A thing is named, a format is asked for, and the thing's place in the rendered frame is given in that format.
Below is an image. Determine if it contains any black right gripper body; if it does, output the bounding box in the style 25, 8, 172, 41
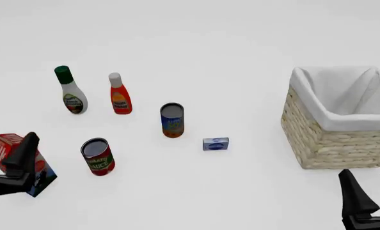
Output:
341, 214, 380, 230

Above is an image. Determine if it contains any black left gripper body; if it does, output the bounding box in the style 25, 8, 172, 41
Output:
0, 172, 31, 212

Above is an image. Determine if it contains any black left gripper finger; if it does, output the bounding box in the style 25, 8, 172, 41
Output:
1, 131, 40, 178

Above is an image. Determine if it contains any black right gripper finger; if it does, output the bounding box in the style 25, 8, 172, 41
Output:
338, 169, 380, 220

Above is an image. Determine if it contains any woven straw basket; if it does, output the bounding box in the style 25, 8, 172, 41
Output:
280, 84, 380, 171

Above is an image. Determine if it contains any white salad dressing bottle green cap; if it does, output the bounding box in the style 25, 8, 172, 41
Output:
54, 65, 89, 115

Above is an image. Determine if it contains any white cloth basket liner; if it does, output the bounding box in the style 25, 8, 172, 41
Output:
289, 65, 380, 132

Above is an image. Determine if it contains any red milk carton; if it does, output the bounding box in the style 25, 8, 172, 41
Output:
0, 132, 58, 198

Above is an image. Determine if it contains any red tomato sauce tin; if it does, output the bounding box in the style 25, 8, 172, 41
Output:
80, 137, 116, 177

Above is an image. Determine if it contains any orange sauce bottle white cap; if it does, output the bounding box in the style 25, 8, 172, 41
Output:
108, 72, 134, 115

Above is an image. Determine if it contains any small blue printed box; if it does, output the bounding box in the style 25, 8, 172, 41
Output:
202, 137, 230, 151

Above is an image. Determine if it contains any blue and orange tin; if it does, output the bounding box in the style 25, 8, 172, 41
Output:
159, 102, 186, 139

